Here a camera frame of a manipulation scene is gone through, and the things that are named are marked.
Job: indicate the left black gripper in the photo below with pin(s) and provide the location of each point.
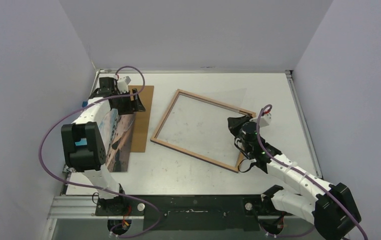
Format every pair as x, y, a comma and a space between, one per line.
133, 106

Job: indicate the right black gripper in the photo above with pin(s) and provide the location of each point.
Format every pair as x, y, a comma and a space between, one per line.
238, 124

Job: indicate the brown cardboard backing board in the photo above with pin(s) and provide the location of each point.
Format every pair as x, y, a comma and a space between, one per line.
141, 120

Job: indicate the beach landscape photo print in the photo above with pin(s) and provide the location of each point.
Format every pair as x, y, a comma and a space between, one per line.
116, 133

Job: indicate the clear acrylic glass sheet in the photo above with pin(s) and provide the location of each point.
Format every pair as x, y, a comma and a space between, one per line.
201, 128

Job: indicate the blue wooden picture frame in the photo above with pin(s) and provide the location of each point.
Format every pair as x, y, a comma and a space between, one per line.
207, 100

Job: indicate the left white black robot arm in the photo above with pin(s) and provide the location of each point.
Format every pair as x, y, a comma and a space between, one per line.
91, 143

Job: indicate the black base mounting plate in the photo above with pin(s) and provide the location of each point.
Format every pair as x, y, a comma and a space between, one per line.
176, 222

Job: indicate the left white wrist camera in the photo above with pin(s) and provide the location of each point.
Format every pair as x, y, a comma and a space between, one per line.
123, 84

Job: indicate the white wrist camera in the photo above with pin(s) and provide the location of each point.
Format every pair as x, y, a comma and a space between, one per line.
265, 120
123, 84

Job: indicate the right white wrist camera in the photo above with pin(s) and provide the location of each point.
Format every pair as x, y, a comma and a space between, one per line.
265, 120

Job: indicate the aluminium front rail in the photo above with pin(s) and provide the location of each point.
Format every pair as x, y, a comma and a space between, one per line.
78, 207

